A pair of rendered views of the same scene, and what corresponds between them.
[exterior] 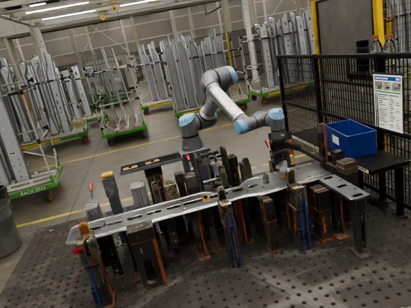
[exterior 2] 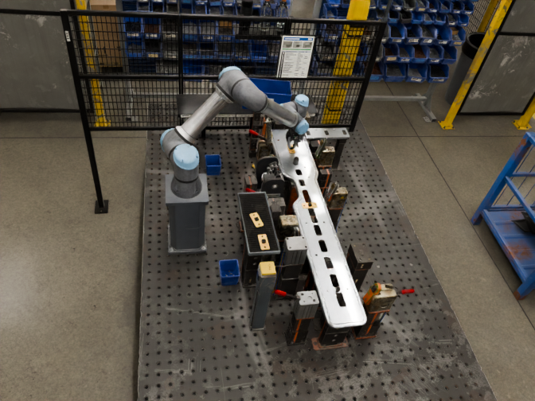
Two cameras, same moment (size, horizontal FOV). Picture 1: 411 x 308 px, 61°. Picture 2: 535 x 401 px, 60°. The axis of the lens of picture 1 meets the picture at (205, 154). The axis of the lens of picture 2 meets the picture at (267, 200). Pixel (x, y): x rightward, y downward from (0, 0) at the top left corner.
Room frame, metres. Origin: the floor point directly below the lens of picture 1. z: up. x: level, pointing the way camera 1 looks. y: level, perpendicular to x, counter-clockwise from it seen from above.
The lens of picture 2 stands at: (2.14, 1.75, 2.73)
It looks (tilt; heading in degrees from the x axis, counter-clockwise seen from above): 45 degrees down; 262
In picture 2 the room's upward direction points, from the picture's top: 10 degrees clockwise
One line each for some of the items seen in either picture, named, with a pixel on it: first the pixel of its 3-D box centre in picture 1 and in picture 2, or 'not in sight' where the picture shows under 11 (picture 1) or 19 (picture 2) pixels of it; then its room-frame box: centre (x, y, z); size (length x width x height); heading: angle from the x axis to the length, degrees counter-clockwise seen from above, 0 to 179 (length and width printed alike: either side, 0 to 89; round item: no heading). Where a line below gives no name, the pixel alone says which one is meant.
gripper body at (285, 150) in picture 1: (279, 149); (296, 130); (1.75, -0.39, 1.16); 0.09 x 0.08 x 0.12; 99
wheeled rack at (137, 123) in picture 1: (118, 99); not in sight; (8.53, 1.80, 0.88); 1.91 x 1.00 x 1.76; 9
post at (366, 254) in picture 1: (358, 225); (337, 151); (1.40, -0.63, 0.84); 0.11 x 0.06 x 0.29; 9
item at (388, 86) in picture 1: (389, 102); (294, 56); (1.74, -0.98, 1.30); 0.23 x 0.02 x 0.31; 9
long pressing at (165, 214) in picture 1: (202, 200); (311, 208); (1.67, 0.06, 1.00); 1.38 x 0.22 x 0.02; 99
